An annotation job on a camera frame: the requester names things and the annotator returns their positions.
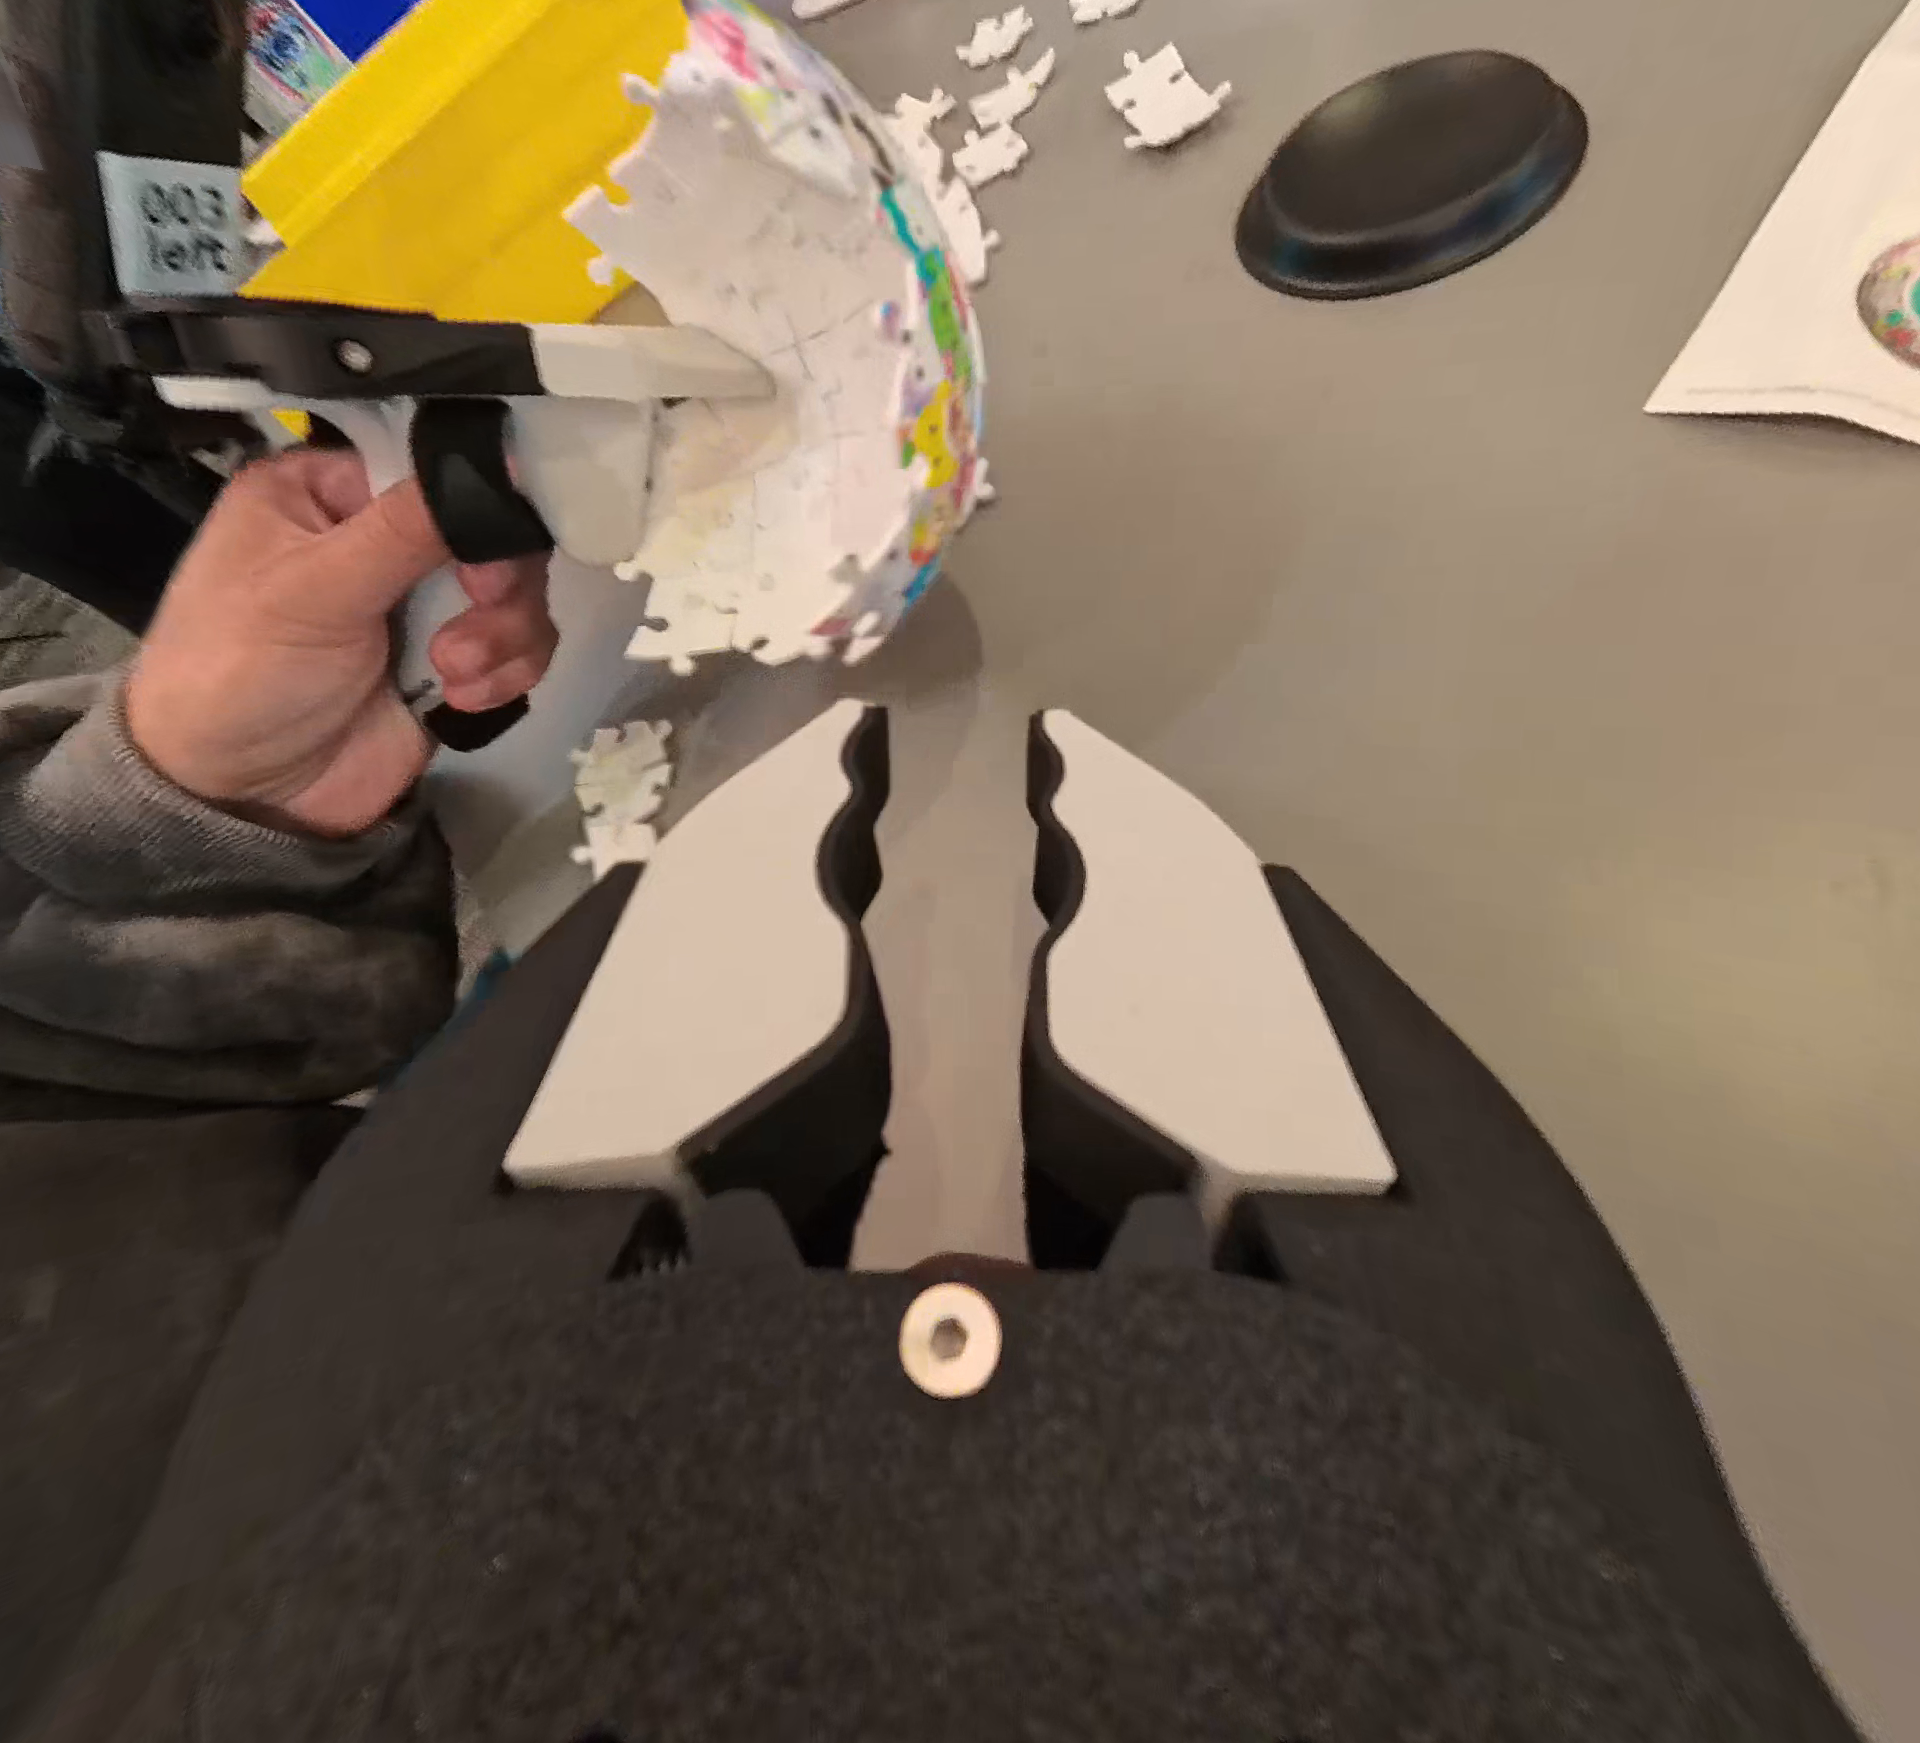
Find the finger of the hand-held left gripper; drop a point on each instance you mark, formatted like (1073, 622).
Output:
(646, 364)

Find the partly built puzzle ball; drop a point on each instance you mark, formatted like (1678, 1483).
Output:
(796, 274)

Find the yellow plastic bin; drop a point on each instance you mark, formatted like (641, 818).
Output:
(481, 153)

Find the white printed carton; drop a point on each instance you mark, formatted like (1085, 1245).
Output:
(293, 56)

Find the scatter of white puzzle pieces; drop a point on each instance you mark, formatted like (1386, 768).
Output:
(1155, 92)

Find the person's left forearm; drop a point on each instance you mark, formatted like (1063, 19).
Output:
(196, 931)

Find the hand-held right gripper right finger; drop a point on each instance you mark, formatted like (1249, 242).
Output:
(1200, 1008)

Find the single white puzzle piece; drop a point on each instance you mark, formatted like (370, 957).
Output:
(623, 768)

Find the person's left hand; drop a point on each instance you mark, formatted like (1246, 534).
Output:
(269, 662)

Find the printed puzzle instruction sheet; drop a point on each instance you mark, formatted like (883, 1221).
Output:
(1786, 317)

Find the black round ball stand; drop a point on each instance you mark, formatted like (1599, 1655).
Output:
(1410, 174)

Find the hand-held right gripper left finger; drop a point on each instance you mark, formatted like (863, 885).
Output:
(706, 1008)

